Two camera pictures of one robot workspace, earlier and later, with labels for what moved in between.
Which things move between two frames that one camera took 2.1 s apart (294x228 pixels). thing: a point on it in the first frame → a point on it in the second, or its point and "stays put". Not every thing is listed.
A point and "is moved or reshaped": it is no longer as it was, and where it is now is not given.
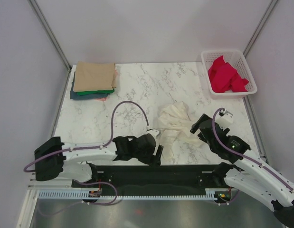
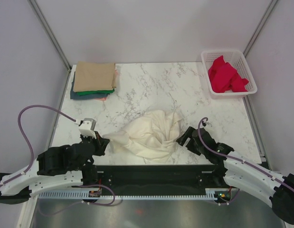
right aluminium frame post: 252,40 stays put
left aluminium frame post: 50,33 stays put
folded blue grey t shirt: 74,95 stays put
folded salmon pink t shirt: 105,99 stays put
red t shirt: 224,77 stays put
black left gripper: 153,160 → 101,143
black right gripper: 194,127 → 181,140
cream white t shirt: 174,123 is moved or reshaped
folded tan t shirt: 94,76 stays put
